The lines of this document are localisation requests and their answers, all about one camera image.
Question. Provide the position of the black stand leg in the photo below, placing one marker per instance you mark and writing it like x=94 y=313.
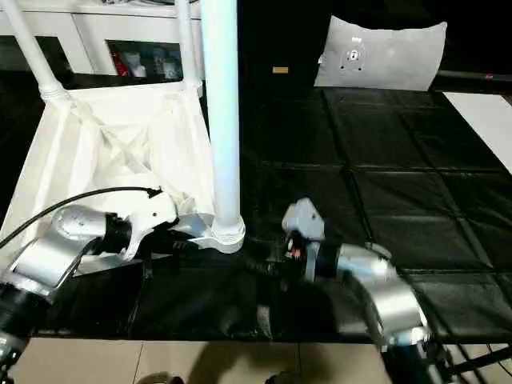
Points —
x=480 y=360

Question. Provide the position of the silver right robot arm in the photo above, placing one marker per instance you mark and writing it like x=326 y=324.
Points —
x=384 y=288

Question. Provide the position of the flat white board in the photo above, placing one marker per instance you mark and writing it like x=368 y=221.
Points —
x=484 y=124

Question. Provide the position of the black cabinet with gold label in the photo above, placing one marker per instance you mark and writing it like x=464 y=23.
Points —
x=276 y=40

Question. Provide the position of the white cabinet with glass doors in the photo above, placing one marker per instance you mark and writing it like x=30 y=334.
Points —
x=120 y=32

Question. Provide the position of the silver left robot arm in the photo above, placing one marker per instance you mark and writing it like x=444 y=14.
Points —
x=56 y=248

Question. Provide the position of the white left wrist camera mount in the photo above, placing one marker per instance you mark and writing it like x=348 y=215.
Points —
x=152 y=212

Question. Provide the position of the black work mat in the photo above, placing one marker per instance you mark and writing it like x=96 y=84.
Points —
x=384 y=208

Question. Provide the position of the white plastic table top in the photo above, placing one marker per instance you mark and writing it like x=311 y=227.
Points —
x=120 y=144

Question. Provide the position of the white plastic table leg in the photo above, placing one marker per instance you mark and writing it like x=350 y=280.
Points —
x=188 y=40
x=32 y=48
x=222 y=104

